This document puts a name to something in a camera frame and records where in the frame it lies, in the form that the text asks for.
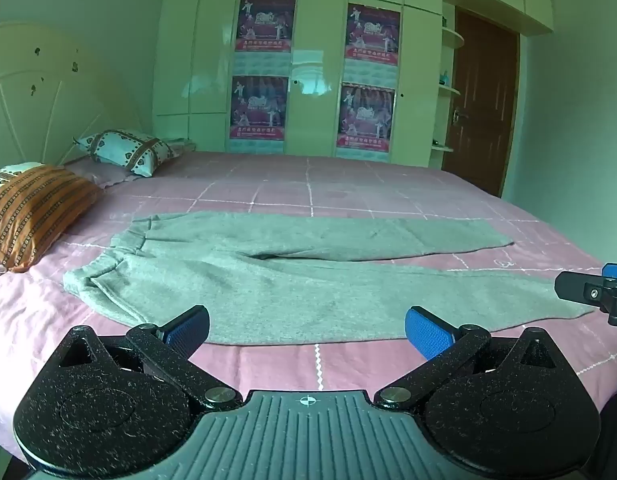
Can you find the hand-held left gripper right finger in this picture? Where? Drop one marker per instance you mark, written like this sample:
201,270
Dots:
428,332

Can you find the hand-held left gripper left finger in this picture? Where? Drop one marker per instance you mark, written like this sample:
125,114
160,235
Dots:
186,332

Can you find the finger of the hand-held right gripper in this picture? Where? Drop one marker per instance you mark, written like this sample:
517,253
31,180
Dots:
615,270
580,287

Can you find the grey pants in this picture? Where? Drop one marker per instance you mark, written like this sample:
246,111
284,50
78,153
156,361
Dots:
288,285

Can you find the bed with pink checked sheet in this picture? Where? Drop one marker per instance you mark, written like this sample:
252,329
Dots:
338,185

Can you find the pink pillow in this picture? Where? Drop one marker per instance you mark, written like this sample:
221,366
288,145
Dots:
96,172

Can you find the white heart print pillow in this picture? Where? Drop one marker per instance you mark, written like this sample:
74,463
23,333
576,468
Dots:
126,150

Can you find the orange striped pillow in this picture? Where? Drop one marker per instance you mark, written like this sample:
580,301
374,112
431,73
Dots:
33,210

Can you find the brown wooden door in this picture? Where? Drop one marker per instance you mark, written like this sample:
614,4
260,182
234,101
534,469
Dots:
483,105

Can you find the white corner shelf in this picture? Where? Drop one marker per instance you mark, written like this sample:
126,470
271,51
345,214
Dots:
449,89

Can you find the white bed headboard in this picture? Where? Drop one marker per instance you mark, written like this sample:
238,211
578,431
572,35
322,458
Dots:
48,95

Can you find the white glossy wardrobe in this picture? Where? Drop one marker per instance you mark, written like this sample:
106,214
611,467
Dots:
318,60

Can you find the purple wall poster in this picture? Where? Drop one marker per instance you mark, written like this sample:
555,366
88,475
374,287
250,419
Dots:
265,22
372,32
364,116
258,107

